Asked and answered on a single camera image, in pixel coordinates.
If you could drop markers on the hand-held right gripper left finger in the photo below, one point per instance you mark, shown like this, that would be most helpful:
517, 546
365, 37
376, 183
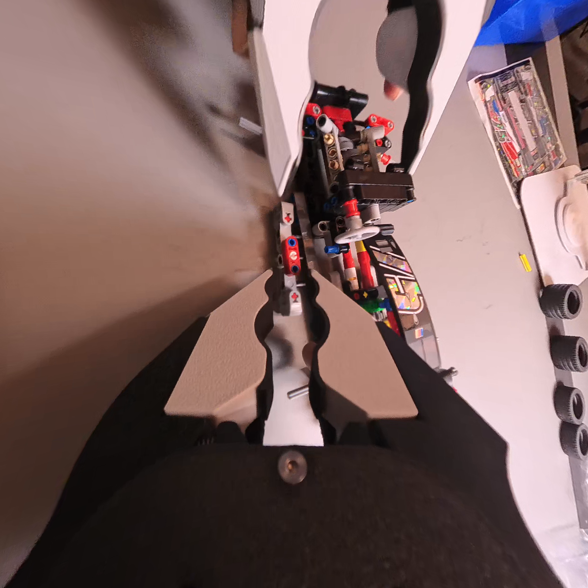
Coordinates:
220, 363

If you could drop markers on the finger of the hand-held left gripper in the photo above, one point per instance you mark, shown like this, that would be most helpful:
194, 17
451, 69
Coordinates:
285, 69
459, 36

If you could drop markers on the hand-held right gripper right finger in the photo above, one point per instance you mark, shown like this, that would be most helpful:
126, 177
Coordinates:
363, 363

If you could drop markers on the grey lego beam red link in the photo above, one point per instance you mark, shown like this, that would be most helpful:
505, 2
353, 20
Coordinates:
291, 252

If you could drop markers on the lego car chassis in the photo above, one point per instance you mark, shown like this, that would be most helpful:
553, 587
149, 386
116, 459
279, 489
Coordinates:
367, 188

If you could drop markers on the yellow lego pin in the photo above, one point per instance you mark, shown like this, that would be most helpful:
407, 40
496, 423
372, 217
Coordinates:
525, 262

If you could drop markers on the person's left hand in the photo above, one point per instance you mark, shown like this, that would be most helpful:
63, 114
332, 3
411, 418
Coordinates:
393, 90

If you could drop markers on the blue plastic bin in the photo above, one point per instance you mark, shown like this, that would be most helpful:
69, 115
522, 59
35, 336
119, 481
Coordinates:
528, 18

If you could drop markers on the holographic sticker sheet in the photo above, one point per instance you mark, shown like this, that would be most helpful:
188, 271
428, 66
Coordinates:
519, 119

